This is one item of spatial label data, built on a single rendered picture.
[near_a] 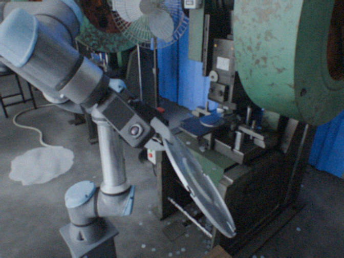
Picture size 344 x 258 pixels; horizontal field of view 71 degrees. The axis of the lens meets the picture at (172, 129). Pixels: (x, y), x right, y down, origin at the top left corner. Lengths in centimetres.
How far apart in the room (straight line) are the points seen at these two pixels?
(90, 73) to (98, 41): 182
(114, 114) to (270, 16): 44
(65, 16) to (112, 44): 181
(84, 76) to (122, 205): 65
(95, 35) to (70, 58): 182
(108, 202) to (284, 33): 79
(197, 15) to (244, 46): 54
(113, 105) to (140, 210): 146
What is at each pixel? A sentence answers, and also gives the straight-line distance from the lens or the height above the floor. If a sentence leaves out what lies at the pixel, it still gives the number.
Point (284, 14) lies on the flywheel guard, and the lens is 65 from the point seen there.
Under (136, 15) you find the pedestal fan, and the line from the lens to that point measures 187.
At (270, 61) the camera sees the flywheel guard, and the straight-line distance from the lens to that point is 70.
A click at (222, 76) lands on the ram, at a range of 120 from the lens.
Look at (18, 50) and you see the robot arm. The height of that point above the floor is 126.
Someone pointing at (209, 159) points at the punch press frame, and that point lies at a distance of 119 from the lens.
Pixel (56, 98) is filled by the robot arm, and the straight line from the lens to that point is 82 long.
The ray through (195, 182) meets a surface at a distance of 55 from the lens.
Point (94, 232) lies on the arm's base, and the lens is 111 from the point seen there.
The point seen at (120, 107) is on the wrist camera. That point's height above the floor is 116.
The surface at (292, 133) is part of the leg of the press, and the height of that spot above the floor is 70.
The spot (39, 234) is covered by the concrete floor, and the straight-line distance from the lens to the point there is 189.
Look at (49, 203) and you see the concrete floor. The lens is 208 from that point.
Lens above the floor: 132
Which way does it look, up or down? 28 degrees down
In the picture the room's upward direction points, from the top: straight up
